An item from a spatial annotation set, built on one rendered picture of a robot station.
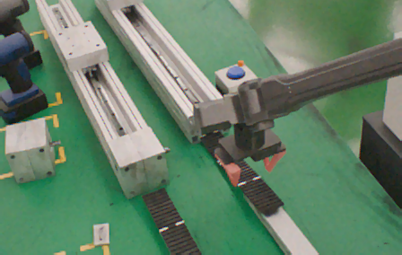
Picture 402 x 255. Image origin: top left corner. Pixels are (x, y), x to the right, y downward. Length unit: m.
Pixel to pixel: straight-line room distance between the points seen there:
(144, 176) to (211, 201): 0.15
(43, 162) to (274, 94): 0.59
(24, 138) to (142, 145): 0.27
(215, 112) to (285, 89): 0.15
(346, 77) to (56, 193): 0.71
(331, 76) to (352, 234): 0.39
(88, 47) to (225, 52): 0.39
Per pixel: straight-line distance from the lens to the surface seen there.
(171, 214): 1.17
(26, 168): 1.34
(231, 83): 1.43
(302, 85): 0.92
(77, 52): 1.52
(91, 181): 1.32
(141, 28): 1.71
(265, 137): 1.13
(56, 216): 1.27
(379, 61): 0.85
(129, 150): 1.23
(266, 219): 1.16
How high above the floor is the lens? 1.69
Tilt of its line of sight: 37 degrees down
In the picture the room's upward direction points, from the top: 10 degrees counter-clockwise
